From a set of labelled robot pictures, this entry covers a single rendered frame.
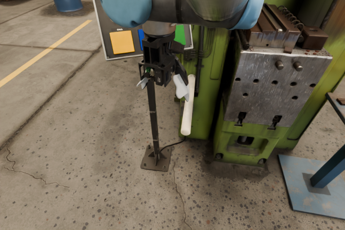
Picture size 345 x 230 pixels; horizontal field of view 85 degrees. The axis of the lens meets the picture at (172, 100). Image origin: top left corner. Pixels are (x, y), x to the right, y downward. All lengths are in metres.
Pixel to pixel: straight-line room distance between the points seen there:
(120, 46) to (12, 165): 1.43
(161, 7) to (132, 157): 1.37
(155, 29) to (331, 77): 1.16
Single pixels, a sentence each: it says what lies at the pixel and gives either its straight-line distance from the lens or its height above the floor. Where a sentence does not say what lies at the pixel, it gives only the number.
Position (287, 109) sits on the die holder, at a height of 0.60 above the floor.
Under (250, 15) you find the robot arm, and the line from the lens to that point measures 0.28.
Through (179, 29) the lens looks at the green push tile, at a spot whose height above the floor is 1.03.
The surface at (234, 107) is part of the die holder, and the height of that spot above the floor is 0.58.
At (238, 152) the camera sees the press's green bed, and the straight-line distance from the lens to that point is 1.45.
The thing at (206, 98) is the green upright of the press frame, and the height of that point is 0.46.
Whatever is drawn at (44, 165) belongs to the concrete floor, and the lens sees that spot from 1.78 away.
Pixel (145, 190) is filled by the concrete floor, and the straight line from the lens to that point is 1.43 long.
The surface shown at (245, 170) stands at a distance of 1.57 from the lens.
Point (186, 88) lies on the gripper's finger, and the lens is 0.52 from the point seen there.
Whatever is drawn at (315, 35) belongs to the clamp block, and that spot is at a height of 0.98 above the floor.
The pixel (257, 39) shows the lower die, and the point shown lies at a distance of 0.97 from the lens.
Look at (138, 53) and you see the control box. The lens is 0.74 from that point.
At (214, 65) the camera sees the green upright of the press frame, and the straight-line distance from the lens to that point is 1.17.
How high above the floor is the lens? 1.30
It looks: 41 degrees down
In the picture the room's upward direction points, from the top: straight up
